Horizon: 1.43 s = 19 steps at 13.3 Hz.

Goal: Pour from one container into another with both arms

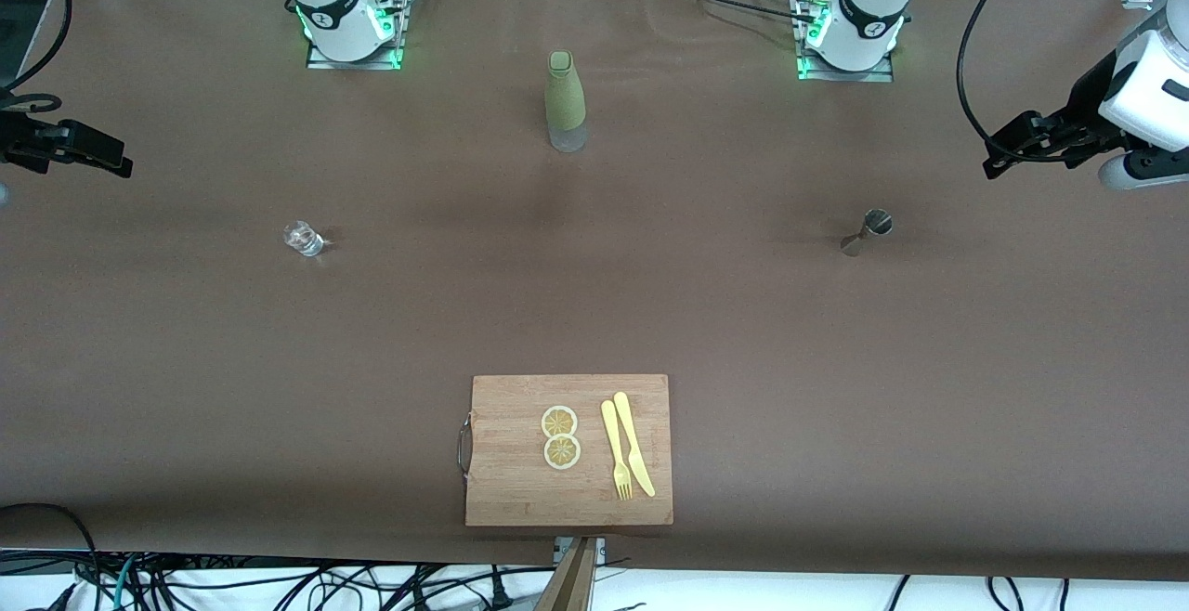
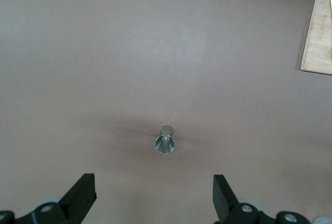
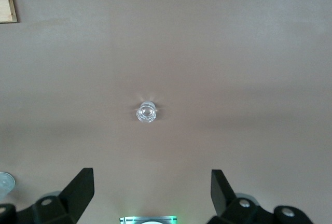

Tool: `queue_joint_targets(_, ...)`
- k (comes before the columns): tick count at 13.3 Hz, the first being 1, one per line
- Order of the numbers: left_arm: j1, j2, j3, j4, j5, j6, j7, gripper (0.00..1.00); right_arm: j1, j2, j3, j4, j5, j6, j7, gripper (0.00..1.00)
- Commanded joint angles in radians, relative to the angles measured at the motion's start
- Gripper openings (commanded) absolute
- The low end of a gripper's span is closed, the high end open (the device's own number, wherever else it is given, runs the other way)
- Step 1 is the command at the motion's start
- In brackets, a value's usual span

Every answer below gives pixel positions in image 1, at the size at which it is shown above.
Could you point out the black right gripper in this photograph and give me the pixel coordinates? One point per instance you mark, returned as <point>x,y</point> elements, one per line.
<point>17,143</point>

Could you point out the steel jigger measuring cup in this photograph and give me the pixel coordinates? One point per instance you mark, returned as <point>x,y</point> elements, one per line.
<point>877,222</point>

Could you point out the clear glass shaker cup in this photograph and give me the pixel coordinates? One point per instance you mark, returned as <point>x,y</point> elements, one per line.
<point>302,240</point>

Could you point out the yellow plastic knife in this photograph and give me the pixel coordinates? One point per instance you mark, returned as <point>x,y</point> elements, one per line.
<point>630,435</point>

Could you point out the upright camera mount post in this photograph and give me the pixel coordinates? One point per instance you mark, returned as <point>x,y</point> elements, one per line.
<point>571,583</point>

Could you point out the wooden cutting board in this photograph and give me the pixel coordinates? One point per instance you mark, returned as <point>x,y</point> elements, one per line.
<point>520,490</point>

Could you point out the metal mount bracket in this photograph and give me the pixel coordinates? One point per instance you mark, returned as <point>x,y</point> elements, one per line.
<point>601,548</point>

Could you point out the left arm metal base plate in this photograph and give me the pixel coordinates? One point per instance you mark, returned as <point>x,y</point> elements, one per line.
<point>864,76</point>

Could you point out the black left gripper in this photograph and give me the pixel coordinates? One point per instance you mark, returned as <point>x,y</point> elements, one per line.
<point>1083,108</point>

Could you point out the yellow plastic fork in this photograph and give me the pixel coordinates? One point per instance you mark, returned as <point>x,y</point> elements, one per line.
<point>613,444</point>

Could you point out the lemon slice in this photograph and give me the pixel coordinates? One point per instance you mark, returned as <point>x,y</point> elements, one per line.
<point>562,453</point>
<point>559,420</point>

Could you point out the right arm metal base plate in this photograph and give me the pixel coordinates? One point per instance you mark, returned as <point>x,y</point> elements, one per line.
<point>320,62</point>

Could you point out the green sleeved glass bottle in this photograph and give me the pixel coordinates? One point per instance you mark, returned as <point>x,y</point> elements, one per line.
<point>565,100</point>

